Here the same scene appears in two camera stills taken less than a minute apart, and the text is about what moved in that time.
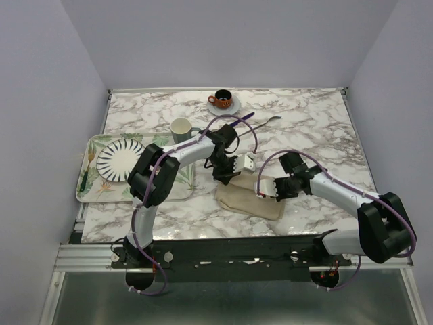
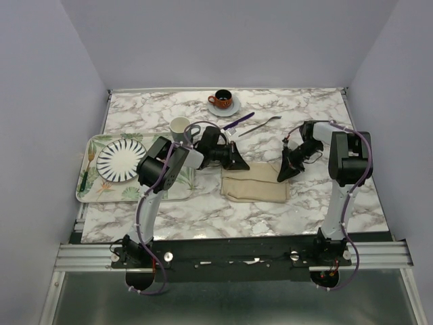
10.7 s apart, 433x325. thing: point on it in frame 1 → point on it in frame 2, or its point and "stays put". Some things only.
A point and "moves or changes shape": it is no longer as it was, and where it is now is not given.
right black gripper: (280, 194) → (289, 169)
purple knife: (244, 118) stays put
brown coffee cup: (223, 99) stays put
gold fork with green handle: (90, 156) stays put
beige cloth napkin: (239, 193) moves or changes shape
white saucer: (233, 107) stays put
